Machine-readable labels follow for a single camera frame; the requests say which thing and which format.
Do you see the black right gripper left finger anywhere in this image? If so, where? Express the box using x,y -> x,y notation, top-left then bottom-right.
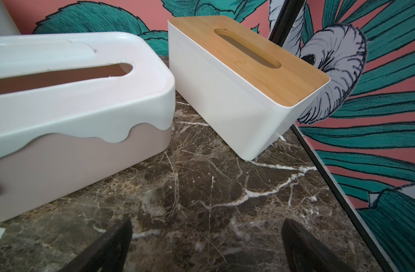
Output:
61,217 -> 133,272

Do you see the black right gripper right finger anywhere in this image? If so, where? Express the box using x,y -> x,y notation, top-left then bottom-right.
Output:
281,218 -> 353,272

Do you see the pink white drip tissue box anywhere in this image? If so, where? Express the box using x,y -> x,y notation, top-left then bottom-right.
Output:
0,32 -> 176,222

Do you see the white box bamboo lid corner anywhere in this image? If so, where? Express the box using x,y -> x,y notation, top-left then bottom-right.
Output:
168,15 -> 330,160

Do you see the black right frame post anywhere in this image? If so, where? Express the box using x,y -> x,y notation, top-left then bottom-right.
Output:
269,1 -> 398,272

